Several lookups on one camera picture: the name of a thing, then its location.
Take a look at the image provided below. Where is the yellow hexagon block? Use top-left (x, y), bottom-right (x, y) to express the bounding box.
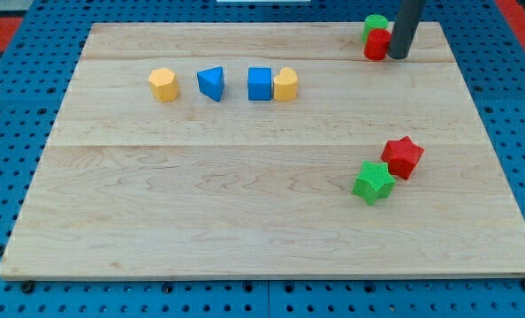
top-left (148, 68), bottom-right (179, 102)

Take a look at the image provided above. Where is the wooden board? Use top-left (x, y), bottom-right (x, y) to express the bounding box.
top-left (0, 22), bottom-right (525, 281)

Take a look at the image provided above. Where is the red cylinder block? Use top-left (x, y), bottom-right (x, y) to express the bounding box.
top-left (363, 28), bottom-right (392, 61)

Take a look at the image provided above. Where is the green star block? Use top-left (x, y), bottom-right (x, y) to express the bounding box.
top-left (352, 161), bottom-right (396, 206)

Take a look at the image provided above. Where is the yellow heart block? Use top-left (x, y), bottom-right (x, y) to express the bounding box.
top-left (273, 67), bottom-right (298, 102)

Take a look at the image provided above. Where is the red star block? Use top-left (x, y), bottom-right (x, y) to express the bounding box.
top-left (381, 136), bottom-right (425, 180)

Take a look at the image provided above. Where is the blue triangle block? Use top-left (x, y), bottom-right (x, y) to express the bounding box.
top-left (196, 66), bottom-right (224, 102)

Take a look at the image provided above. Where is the blue cube block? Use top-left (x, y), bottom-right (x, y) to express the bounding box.
top-left (247, 67), bottom-right (272, 101)

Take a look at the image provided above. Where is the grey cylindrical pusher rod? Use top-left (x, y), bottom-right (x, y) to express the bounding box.
top-left (387, 0), bottom-right (426, 60)

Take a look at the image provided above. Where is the green cylinder block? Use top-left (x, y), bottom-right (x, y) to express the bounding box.
top-left (361, 14), bottom-right (389, 43)

